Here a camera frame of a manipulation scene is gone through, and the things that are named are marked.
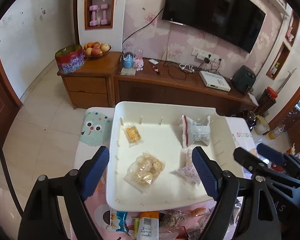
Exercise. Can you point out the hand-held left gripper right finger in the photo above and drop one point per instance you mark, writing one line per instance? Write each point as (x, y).
(205, 172)

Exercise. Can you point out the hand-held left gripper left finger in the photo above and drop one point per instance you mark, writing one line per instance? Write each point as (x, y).
(97, 170)

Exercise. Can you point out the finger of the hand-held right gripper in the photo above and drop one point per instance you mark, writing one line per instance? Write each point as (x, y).
(270, 153)
(245, 158)

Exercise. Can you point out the white plastic tray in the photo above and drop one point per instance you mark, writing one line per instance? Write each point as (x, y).
(160, 142)

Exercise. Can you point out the white packet red print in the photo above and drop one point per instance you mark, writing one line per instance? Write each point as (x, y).
(187, 171)

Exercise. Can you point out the yellow liquid bottle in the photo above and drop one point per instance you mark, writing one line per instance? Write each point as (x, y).
(275, 133)

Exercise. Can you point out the cartoon printed tablecloth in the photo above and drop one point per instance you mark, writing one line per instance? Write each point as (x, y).
(242, 135)

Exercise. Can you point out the white pitcher yellow lid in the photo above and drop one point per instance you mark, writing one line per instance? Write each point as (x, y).
(261, 125)

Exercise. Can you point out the white grey snack packet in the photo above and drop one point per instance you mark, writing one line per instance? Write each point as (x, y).
(197, 135)

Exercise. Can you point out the dark brown kettle appliance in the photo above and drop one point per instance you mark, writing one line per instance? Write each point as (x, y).
(250, 120)

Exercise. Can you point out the orange stick snack packet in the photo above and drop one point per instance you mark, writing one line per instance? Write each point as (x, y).
(197, 211)

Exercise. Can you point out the clear packet of yellow pastries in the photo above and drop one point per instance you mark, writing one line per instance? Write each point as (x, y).
(145, 171)

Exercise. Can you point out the small yellow snack packet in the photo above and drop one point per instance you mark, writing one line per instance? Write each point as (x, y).
(133, 133)

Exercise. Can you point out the red lid jar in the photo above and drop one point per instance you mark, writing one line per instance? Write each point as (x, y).
(266, 100)

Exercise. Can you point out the blue white snack packet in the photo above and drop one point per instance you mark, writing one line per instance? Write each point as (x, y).
(118, 221)

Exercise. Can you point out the clear packet brown snack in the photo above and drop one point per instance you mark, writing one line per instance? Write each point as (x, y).
(171, 220)

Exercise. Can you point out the white paper sheet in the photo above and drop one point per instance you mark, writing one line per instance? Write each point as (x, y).
(252, 97)

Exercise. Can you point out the dark snack packet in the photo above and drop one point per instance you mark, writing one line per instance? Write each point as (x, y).
(195, 232)

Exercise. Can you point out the white barcode snack packet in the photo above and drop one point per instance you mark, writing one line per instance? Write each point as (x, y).
(146, 228)

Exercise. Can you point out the dark green air fryer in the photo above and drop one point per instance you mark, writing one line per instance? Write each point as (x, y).
(243, 78)

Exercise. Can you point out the white set-top box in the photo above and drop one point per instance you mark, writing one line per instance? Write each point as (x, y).
(215, 80)

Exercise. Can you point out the wooden side cabinet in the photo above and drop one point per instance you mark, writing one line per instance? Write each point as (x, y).
(87, 85)

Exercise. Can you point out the wooden television stand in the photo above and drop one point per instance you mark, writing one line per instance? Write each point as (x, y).
(165, 92)

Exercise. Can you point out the flat white card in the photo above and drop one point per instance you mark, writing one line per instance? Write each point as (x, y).
(126, 72)

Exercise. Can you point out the red blue tin box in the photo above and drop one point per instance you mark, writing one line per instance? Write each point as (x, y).
(69, 60)

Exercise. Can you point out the glass fruit bowl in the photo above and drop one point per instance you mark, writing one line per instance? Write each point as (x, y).
(97, 55)

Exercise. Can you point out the pink toy figure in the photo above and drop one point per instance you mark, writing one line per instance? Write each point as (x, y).
(138, 60)

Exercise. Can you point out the pile of apples and oranges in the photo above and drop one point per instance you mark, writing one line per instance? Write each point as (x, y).
(96, 50)

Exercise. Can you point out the small white box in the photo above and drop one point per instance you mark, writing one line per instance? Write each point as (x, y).
(153, 61)

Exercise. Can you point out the black television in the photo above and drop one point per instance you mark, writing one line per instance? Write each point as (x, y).
(210, 12)

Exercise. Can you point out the purple dumbbell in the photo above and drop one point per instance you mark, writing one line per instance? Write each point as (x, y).
(104, 13)
(93, 15)

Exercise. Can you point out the wooden framed wall niche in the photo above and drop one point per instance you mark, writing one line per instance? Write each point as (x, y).
(87, 10)
(277, 60)
(292, 27)

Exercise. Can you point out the white wall socket strip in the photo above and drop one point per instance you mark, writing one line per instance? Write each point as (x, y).
(210, 55)

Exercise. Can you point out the white wall socket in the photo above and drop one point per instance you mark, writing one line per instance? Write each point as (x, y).
(195, 52)

